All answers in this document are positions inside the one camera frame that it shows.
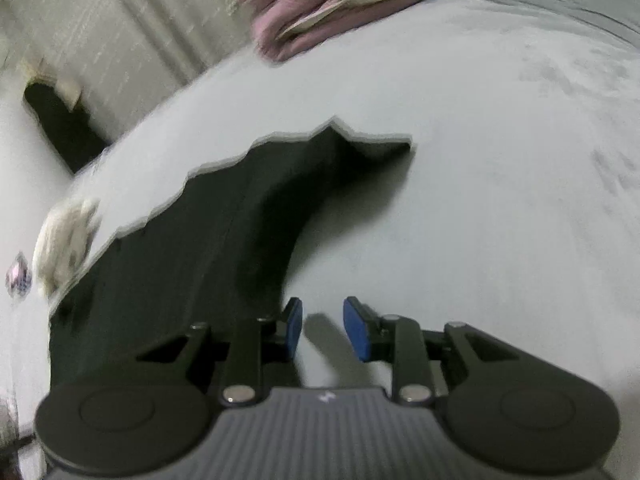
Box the grey star curtain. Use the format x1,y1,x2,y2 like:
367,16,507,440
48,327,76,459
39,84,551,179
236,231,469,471
0,0,256,126

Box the small pink object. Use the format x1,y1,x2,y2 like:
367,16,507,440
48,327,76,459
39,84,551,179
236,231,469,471
5,252,33,303

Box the white plush dog toy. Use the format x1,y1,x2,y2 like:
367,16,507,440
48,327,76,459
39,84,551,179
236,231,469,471
32,197,103,298

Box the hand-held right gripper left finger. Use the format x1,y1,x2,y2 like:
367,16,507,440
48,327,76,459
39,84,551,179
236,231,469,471
135,297,304,407

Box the black garment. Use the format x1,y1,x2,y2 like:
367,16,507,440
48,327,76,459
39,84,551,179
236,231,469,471
47,120,413,401

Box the pink quilt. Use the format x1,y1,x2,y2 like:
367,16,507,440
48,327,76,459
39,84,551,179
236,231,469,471
234,0,453,65

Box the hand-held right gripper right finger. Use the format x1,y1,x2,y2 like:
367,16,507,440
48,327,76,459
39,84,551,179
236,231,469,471
342,296,521,407

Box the dark furniture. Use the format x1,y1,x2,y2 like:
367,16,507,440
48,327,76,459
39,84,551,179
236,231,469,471
22,80,113,175

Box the grey velvet bed cover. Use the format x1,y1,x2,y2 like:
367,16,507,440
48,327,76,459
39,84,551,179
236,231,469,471
47,0,640,461

